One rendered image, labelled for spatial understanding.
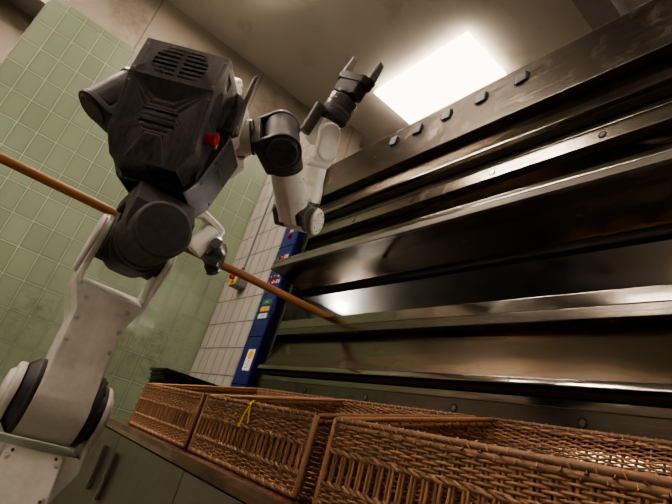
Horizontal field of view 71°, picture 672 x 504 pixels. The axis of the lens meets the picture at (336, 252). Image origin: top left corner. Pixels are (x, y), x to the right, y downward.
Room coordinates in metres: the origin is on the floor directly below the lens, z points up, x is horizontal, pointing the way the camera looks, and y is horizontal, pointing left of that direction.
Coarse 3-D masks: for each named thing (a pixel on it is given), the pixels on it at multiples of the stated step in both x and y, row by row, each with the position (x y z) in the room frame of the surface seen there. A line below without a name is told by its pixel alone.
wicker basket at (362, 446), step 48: (336, 432) 0.89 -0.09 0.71; (384, 432) 0.79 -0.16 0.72; (432, 432) 1.03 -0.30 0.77; (480, 432) 1.12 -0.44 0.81; (528, 432) 1.06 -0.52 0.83; (576, 432) 0.97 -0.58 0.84; (336, 480) 0.86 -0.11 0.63; (384, 480) 0.97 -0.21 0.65; (432, 480) 0.70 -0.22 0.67; (480, 480) 0.63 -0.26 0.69; (528, 480) 0.58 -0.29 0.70; (576, 480) 0.53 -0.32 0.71; (624, 480) 0.49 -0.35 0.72
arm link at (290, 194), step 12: (276, 180) 1.10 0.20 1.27; (288, 180) 1.08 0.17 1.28; (300, 180) 1.10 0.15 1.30; (276, 192) 1.13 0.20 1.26; (288, 192) 1.12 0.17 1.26; (300, 192) 1.13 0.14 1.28; (276, 204) 1.18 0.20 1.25; (288, 204) 1.15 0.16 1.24; (300, 204) 1.16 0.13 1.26; (276, 216) 1.23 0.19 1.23; (288, 216) 1.19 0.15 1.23; (300, 216) 1.18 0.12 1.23; (312, 216) 1.21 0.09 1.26; (312, 228) 1.23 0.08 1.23
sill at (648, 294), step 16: (624, 288) 0.94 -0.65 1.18; (640, 288) 0.91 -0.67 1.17; (656, 288) 0.89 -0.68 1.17; (464, 304) 1.32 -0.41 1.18; (480, 304) 1.27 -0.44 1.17; (496, 304) 1.22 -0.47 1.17; (512, 304) 1.18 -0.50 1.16; (528, 304) 1.14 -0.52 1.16; (544, 304) 1.10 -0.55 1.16; (560, 304) 1.06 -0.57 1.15; (576, 304) 1.03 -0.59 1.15; (592, 304) 1.00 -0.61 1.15; (608, 304) 0.97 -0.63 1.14; (624, 304) 0.94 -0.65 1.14; (304, 320) 2.05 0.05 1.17; (320, 320) 1.94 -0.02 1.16; (336, 320) 1.85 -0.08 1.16; (352, 320) 1.76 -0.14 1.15; (368, 320) 1.68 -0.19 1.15; (384, 320) 1.60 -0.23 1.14
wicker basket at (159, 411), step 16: (160, 384) 1.93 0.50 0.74; (176, 384) 1.96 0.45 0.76; (144, 400) 1.85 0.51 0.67; (160, 400) 1.71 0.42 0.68; (176, 400) 1.60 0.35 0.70; (192, 400) 1.50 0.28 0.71; (144, 416) 1.79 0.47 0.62; (160, 416) 1.67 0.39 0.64; (176, 416) 1.57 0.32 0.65; (192, 416) 1.47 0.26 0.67; (160, 432) 1.63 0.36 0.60; (176, 432) 1.52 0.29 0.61; (192, 432) 1.45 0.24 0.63
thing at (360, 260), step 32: (640, 160) 0.79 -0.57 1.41; (544, 192) 0.97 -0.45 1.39; (576, 192) 0.92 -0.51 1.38; (608, 192) 0.89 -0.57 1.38; (640, 192) 0.85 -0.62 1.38; (416, 224) 1.34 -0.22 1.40; (448, 224) 1.25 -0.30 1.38; (480, 224) 1.19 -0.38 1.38; (512, 224) 1.13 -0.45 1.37; (544, 224) 1.08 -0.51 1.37; (576, 224) 1.03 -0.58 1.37; (608, 224) 0.98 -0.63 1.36; (640, 224) 0.94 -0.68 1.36; (320, 256) 1.80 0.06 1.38; (352, 256) 1.69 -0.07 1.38; (416, 256) 1.50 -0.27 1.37; (448, 256) 1.41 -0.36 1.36; (480, 256) 1.34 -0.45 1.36
